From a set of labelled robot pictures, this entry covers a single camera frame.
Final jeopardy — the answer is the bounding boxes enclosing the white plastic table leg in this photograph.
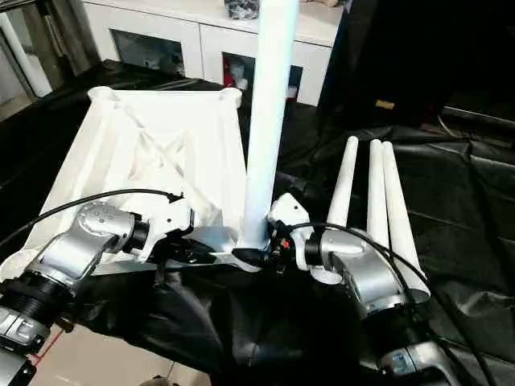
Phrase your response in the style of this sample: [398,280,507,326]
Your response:
[311,136,360,285]
[366,139,392,250]
[381,141,431,305]
[237,0,301,253]

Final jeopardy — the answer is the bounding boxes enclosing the white plastic table top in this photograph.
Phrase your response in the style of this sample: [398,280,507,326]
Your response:
[0,86,282,282]

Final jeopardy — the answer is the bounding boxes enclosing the black mat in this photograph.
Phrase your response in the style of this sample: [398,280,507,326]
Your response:
[0,58,515,386]

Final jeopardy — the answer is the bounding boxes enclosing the white cabinet with glass doors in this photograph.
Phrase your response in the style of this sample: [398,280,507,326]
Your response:
[80,0,347,108]

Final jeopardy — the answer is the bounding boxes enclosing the shiny object on cabinet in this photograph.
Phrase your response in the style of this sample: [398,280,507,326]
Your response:
[225,0,262,20]

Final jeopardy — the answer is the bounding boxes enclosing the black backdrop cloth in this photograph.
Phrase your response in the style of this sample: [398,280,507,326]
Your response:
[319,0,515,129]

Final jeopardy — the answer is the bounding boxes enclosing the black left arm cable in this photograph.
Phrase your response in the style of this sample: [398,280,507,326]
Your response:
[0,188,184,246]

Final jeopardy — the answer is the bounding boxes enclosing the red cable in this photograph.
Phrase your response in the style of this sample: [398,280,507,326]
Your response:
[30,327,68,365]

